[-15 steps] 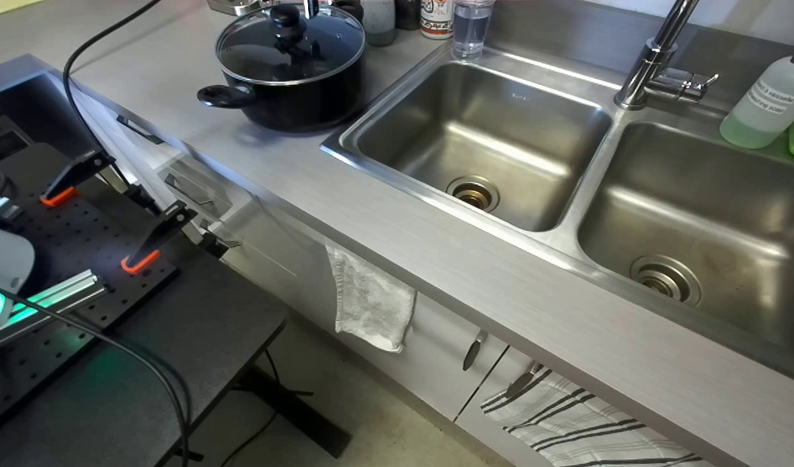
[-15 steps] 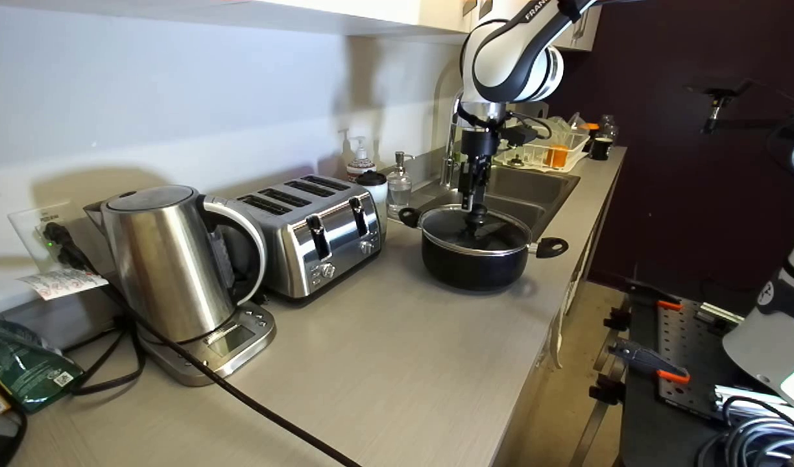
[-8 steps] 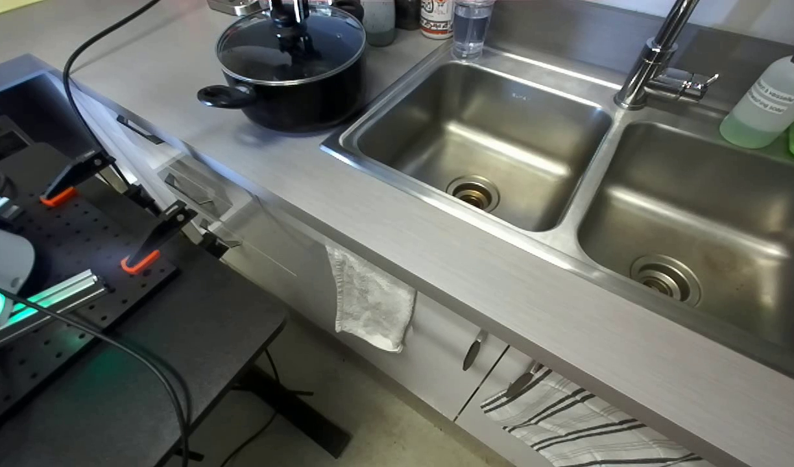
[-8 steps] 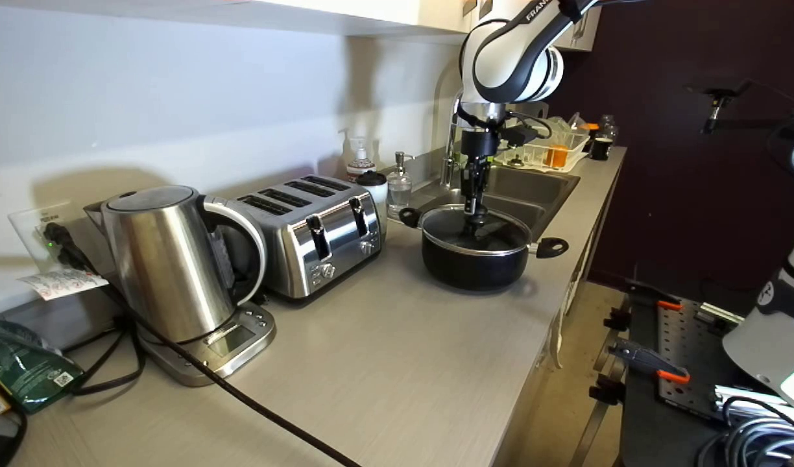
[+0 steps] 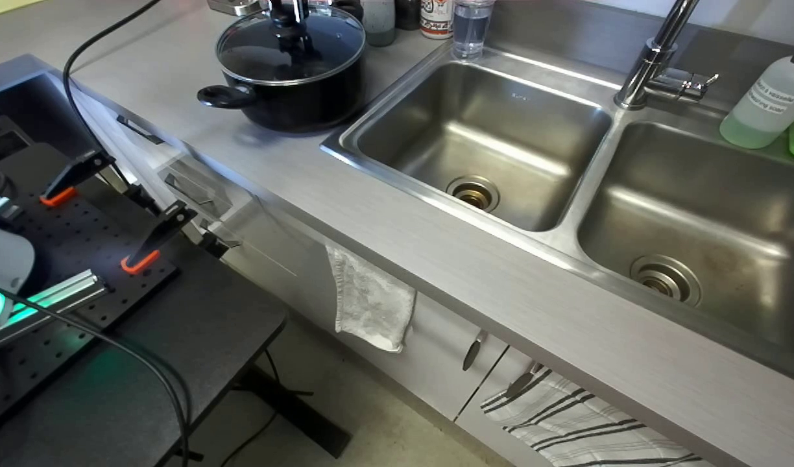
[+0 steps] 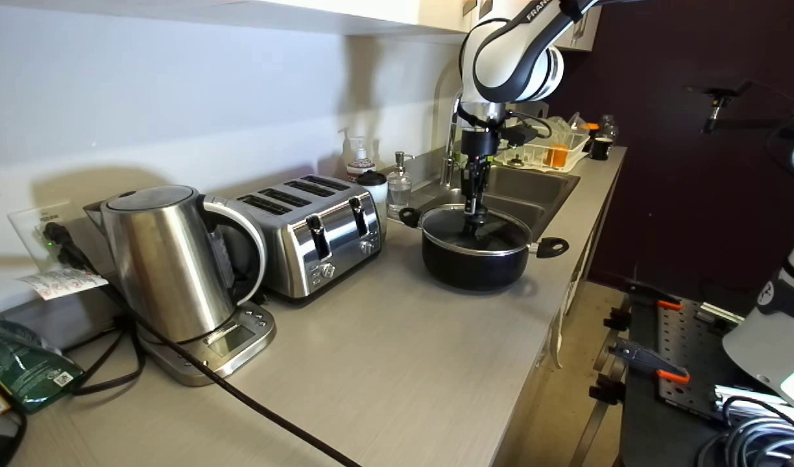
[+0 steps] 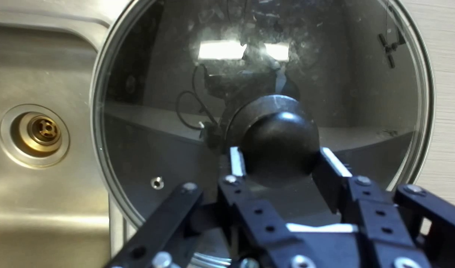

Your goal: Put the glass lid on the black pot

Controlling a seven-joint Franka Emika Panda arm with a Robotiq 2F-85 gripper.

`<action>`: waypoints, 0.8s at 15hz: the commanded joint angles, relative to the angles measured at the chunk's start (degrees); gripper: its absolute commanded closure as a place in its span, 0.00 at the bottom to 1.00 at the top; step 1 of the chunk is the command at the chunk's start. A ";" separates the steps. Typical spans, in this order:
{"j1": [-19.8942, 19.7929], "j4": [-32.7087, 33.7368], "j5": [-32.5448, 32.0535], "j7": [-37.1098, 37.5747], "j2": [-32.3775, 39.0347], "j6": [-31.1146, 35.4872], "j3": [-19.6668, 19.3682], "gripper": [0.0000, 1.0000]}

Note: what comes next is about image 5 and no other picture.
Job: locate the glass lid with black knob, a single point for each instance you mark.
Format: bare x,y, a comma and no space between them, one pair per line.
251,54

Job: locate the black cooking pot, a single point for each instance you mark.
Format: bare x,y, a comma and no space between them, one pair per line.
320,106

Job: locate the stainless steel four-slot toaster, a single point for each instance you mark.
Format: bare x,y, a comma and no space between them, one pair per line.
232,5

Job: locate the clear pump soap dispenser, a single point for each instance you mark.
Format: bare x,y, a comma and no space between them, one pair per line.
380,21

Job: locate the white can with red label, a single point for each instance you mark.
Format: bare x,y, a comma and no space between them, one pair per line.
437,16

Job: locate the stainless steel double sink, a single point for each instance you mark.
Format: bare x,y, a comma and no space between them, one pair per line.
502,130

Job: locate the dark grey equipment box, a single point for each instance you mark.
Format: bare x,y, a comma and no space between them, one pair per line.
23,106

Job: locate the chrome kitchen faucet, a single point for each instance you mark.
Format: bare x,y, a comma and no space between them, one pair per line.
652,66

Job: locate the black perforated robot table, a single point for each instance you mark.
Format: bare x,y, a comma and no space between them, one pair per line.
154,347

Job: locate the dish soap bottle green liquid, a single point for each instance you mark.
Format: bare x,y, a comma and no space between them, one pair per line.
770,99

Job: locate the white striped hanging towel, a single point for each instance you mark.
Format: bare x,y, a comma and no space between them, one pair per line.
579,430

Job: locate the aluminium rail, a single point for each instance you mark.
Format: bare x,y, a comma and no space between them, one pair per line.
55,294

